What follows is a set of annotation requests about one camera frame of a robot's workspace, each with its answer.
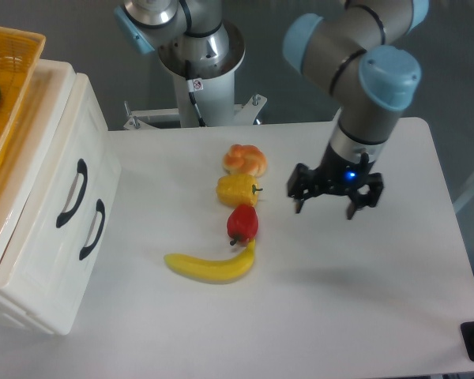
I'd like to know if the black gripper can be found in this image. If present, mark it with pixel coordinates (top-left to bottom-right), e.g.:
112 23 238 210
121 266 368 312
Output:
287 144 384 220

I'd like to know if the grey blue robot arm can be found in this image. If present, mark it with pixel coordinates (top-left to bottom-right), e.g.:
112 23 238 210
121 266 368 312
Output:
114 1 429 218

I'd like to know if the white drawer cabinet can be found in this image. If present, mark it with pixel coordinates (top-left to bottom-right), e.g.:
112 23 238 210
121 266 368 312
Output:
0 60 121 335

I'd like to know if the round twisted bread roll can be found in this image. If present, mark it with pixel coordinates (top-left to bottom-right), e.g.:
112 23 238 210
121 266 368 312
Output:
222 144 268 177

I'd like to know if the red bell pepper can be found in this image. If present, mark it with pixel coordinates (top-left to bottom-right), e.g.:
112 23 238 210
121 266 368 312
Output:
227 205 259 246

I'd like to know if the yellow bell pepper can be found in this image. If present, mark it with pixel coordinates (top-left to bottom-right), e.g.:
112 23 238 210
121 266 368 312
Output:
216 174 263 208

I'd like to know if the yellow banana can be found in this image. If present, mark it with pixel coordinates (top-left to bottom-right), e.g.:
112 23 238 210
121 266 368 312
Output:
164 239 256 283

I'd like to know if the yellow woven basket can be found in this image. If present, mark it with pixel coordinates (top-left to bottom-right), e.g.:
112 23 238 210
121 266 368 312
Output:
0 26 46 167

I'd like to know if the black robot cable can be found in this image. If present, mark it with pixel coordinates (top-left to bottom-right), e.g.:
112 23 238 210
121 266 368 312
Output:
184 58 207 128

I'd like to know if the black lower drawer handle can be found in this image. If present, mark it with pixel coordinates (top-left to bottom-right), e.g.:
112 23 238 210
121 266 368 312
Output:
79 199 106 261

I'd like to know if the black drawer handle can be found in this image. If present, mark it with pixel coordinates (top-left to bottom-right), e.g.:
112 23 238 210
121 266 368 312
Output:
55 159 88 228
79 199 106 261

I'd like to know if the black top drawer handle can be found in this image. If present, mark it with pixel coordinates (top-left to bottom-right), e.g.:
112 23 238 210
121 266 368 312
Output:
55 159 88 228

